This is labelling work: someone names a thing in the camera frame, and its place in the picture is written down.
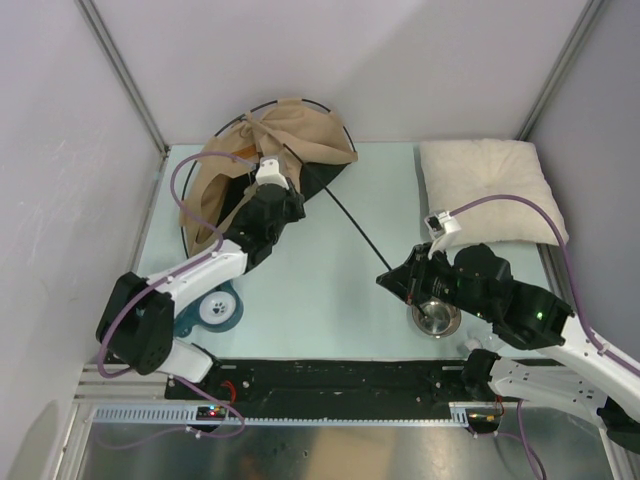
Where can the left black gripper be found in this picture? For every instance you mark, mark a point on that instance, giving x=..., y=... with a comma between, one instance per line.
x=296, y=201

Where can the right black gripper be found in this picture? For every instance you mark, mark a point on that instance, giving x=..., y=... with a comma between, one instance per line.
x=407, y=281

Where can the black tent pole front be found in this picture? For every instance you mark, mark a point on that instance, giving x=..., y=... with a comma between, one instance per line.
x=340, y=205

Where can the beige fabric pet tent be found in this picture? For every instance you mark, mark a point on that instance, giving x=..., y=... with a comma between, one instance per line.
x=251, y=179

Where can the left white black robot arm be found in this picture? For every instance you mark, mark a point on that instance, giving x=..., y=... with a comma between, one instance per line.
x=137, y=325

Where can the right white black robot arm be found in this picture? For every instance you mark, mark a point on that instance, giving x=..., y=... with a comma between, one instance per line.
x=603, y=387

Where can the steel pet bowl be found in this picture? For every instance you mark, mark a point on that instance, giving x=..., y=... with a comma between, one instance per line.
x=436, y=318

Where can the cream fluffy cushion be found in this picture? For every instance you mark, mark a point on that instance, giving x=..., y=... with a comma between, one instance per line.
x=458, y=172

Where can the white paw print bowl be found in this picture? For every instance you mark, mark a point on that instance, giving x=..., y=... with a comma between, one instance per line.
x=217, y=308

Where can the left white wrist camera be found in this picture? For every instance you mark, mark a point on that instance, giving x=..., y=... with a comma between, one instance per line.
x=269, y=173

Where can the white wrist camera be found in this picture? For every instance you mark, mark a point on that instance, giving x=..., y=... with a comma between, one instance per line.
x=269, y=173
x=443, y=228

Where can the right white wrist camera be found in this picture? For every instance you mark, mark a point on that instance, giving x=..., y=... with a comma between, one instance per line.
x=443, y=228

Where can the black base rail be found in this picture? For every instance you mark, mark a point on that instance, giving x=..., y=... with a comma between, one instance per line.
x=393, y=389

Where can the left aluminium frame post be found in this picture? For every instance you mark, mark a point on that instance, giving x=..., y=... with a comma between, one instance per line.
x=104, y=39

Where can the aluminium frame post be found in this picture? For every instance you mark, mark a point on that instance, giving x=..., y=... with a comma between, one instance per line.
x=568, y=55
x=104, y=39

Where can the white slotted cable duct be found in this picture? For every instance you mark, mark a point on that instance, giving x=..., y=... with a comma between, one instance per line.
x=199, y=415

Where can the right aluminium frame post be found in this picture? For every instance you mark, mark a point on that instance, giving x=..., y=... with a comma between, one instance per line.
x=568, y=55

